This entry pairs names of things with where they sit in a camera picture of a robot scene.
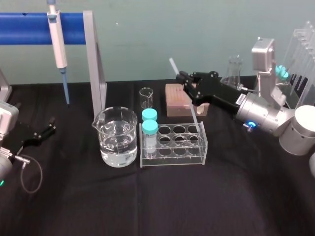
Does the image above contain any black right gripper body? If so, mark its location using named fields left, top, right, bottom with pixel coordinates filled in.
left=191, top=70, right=248, bottom=117

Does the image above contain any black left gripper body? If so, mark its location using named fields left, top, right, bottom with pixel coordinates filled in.
left=9, top=120, right=38, bottom=155

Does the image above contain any clear glass stirring rod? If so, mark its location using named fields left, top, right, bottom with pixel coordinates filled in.
left=168, top=58, right=204, bottom=141

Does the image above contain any brown pipette tip box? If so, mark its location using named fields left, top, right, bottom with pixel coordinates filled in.
left=165, top=83, right=210, bottom=118

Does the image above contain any clear glass conical flask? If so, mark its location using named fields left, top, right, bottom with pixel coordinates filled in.
left=220, top=55, right=244, bottom=89

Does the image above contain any small empty glass beaker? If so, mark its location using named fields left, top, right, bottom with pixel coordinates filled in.
left=139, top=87, right=155, bottom=110

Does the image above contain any teal capped sample tube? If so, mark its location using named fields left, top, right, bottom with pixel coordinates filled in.
left=141, top=108, right=158, bottom=122
left=141, top=119, right=159, bottom=158

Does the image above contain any grey stand end plate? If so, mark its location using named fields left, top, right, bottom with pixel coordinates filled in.
left=82, top=10, right=108, bottom=117
left=0, top=68, right=13, bottom=102

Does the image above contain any clear acrylic tube rack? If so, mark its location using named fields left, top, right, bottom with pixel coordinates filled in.
left=139, top=121, right=209, bottom=169

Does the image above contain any small teal plastic piece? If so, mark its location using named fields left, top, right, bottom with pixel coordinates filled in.
left=275, top=64, right=290, bottom=81

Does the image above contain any large glass beaker with water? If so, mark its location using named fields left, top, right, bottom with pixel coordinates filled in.
left=91, top=106, right=139, bottom=169

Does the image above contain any white pipette with blue tip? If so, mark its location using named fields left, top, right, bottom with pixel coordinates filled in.
left=46, top=0, right=71, bottom=107

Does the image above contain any clear acrylic pipette stand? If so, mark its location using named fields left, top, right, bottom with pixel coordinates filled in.
left=280, top=20, right=315, bottom=109

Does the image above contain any blue stand crossbar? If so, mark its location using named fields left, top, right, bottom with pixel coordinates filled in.
left=0, top=12, right=87, bottom=46

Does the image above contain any black table cloth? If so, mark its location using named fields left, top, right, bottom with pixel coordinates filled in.
left=0, top=75, right=315, bottom=236

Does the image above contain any thin grey gripper cable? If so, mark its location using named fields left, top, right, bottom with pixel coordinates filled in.
left=13, top=154, right=44, bottom=194

